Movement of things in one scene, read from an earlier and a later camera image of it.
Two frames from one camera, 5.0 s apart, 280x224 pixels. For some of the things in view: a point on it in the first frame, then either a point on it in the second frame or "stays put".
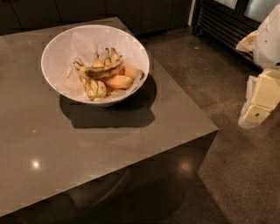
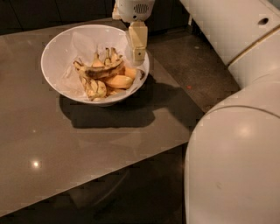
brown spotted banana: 100,70 stays put
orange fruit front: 120,81 stays put
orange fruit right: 130,73 stays put
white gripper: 269,44 to 131,10
